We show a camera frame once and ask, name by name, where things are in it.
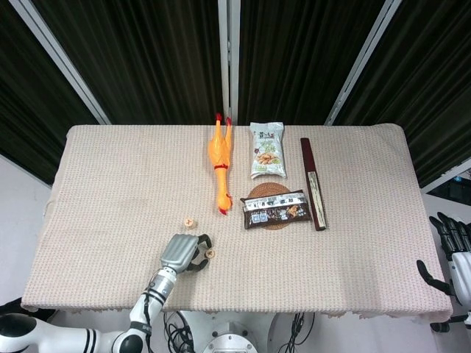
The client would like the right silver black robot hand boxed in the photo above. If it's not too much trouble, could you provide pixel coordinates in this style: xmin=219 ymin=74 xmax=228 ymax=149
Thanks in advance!
xmin=415 ymin=211 xmax=471 ymax=307

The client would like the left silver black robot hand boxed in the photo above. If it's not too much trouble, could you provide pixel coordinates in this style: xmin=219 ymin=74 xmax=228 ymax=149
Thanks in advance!
xmin=160 ymin=232 xmax=213 ymax=274

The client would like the black stand foot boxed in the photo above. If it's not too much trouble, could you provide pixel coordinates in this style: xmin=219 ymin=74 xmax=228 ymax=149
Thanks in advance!
xmin=431 ymin=315 xmax=461 ymax=332

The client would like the beige waffle tablecloth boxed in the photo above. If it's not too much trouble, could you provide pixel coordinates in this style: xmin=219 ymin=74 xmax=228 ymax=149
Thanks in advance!
xmin=20 ymin=124 xmax=454 ymax=321

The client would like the brown snack bag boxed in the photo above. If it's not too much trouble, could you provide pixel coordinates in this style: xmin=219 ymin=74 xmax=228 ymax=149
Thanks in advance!
xmin=239 ymin=190 xmax=312 ymax=230

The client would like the white grey robot torso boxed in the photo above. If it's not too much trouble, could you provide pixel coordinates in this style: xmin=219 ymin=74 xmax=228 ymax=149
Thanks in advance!
xmin=182 ymin=311 xmax=283 ymax=353

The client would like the yellow rubber chicken toy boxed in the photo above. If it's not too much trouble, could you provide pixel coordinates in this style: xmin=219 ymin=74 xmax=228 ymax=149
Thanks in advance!
xmin=207 ymin=113 xmax=236 ymax=216

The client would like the round woven rattan coaster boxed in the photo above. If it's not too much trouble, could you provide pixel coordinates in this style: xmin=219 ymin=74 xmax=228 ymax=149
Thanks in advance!
xmin=247 ymin=182 xmax=291 ymax=232

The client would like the white snack bag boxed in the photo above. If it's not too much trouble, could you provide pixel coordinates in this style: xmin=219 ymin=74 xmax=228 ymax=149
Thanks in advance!
xmin=249 ymin=121 xmax=288 ymax=180

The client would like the dark red folded fan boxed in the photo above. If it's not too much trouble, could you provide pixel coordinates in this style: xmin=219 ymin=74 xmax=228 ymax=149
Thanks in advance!
xmin=300 ymin=137 xmax=328 ymax=232

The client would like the black fabric bag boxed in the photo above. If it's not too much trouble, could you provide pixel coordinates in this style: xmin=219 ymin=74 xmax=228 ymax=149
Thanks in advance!
xmin=0 ymin=296 xmax=57 ymax=321

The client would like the dark curtain panel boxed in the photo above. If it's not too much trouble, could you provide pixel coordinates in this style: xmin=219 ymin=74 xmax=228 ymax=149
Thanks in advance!
xmin=0 ymin=0 xmax=101 ymax=185
xmin=333 ymin=0 xmax=471 ymax=189
xmin=237 ymin=0 xmax=388 ymax=126
xmin=31 ymin=0 xmax=226 ymax=126

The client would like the black cable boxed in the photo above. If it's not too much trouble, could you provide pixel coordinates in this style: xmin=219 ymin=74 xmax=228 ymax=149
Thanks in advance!
xmin=281 ymin=312 xmax=317 ymax=353
xmin=161 ymin=311 xmax=196 ymax=353

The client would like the grey aluminium frame rail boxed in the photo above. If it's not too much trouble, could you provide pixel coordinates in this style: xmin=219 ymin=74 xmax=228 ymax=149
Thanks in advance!
xmin=419 ymin=157 xmax=471 ymax=195

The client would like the grey aluminium frame post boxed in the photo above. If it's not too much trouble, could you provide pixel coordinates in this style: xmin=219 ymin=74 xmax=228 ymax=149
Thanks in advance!
xmin=8 ymin=0 xmax=112 ymax=125
xmin=216 ymin=0 xmax=241 ymax=126
xmin=323 ymin=0 xmax=406 ymax=126

